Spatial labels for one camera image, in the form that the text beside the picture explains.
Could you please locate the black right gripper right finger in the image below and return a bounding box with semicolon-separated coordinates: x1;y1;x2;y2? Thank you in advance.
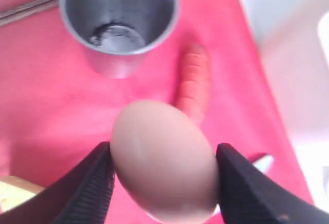
216;143;328;224

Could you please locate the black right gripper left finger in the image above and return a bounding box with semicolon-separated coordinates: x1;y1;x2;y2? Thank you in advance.
1;142;115;223

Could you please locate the brown egg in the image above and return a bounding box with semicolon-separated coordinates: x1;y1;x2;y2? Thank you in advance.
110;100;219;223

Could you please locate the red toy shrimp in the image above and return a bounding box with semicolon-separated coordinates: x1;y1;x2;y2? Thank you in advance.
175;44;211;126

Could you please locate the yellow cheese wedge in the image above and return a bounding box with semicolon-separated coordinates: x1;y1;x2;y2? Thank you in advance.
0;176;44;213

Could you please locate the steel table knife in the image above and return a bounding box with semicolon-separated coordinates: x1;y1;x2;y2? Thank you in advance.
249;153;275;175

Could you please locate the red table cloth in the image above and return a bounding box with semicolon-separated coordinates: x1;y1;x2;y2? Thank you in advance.
0;0;316;224

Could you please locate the steel cup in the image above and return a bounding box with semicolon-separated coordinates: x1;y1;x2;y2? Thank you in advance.
59;0;179;79

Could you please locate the white perforated basket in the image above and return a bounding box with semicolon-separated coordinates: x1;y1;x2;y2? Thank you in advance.
316;11;328;100

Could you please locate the dark wooden chopstick right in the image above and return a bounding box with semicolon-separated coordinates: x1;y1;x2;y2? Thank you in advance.
1;0;58;26

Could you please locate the dark wooden chopstick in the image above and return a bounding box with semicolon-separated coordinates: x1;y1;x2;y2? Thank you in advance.
1;0;52;18
1;0;58;26

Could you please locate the dark wooden chopstick left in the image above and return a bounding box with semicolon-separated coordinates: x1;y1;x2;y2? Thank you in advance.
1;0;52;18

